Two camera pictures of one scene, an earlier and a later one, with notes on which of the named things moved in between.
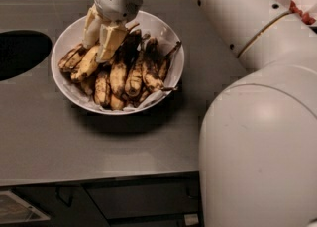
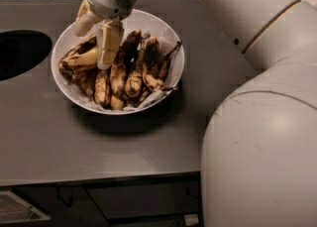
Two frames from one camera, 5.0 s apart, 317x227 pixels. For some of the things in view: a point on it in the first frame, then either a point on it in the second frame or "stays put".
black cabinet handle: (57, 192) stays put
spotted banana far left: (68, 60) stays put
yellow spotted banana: (86, 65) -> (84, 55)
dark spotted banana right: (151, 64) stays put
